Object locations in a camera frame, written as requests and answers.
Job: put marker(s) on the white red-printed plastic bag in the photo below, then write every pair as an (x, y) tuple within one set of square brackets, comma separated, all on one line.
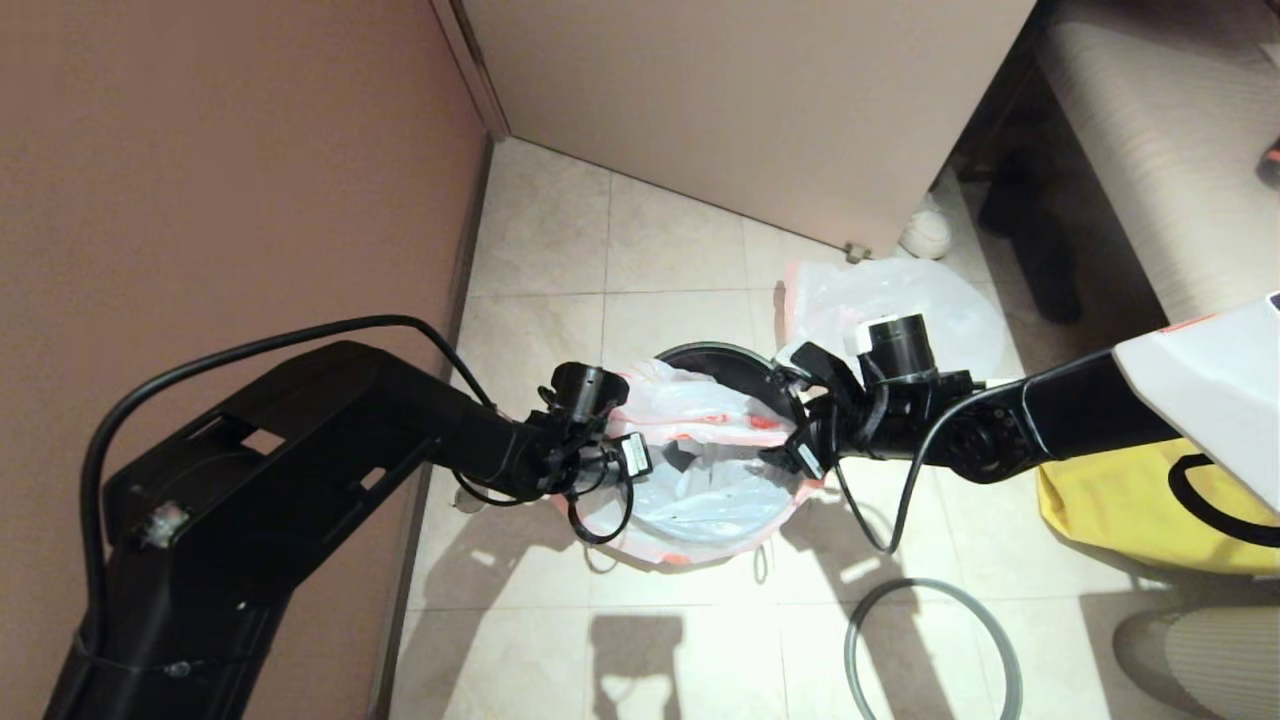
[(700, 500)]

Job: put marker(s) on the yellow fabric bag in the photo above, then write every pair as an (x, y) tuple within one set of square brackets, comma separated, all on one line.
[(1120, 500)]

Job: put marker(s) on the red black object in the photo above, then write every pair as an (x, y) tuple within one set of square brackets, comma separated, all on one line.
[(1270, 162)]

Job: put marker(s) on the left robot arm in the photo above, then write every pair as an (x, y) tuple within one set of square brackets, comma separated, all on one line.
[(280, 480)]

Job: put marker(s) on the beige woodgrain table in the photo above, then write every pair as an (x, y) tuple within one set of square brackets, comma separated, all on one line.
[(1180, 150)]

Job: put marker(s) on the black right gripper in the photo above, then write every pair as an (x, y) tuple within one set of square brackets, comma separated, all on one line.
[(830, 430)]

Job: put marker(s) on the white round fluffy object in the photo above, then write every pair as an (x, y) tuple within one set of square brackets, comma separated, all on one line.
[(925, 232)]

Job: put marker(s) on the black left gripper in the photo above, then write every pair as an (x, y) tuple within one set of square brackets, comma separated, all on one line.
[(580, 460)]

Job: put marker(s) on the white cabinet door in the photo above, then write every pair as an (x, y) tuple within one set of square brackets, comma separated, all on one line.
[(750, 100)]

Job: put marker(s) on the grey door frame strip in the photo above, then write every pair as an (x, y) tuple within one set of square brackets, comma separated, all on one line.
[(470, 62)]

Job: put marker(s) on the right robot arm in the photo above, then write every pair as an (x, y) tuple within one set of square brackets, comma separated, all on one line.
[(1080, 410)]

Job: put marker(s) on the ribbed cream vase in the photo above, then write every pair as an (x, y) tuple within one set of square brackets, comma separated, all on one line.
[(1210, 660)]

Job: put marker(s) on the small metal cabinet foot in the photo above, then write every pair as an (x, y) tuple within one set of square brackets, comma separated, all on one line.
[(858, 250)]

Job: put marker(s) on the black round trash bin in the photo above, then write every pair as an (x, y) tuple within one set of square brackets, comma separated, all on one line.
[(720, 360)]

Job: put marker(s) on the round metal floor disc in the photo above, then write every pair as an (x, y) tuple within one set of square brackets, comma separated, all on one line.
[(470, 500)]

